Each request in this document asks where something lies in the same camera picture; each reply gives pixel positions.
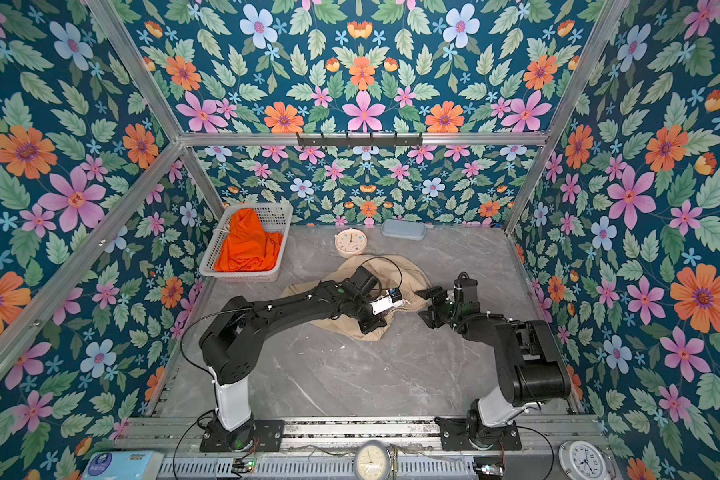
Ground orange shorts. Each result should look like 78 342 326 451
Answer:
214 209 284 273

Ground white round corner clock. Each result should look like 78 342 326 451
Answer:
558 440 612 480

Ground grey-blue pencil case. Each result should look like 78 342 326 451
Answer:
381 219 428 241

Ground pink round alarm clock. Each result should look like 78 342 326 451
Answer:
334 228 368 258

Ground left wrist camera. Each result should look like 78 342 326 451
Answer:
370 288 405 315

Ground white plastic laundry basket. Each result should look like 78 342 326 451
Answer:
199 203 293 283

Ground beige round front clock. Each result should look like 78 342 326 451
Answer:
353 440 392 480

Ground black wall hook rail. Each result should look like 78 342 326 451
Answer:
296 132 424 148

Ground blue tissue pack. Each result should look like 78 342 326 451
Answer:
82 450 164 480

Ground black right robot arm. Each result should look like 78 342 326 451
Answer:
416 272 572 450

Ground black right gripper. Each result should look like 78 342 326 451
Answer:
417 285 463 327

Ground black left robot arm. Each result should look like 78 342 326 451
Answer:
199 266 404 451

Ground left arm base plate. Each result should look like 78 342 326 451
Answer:
199 419 285 453

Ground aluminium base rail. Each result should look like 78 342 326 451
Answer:
114 414 622 479

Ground beige drawstring shorts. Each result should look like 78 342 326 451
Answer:
280 255 432 342

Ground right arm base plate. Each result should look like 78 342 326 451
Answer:
434 417 522 451

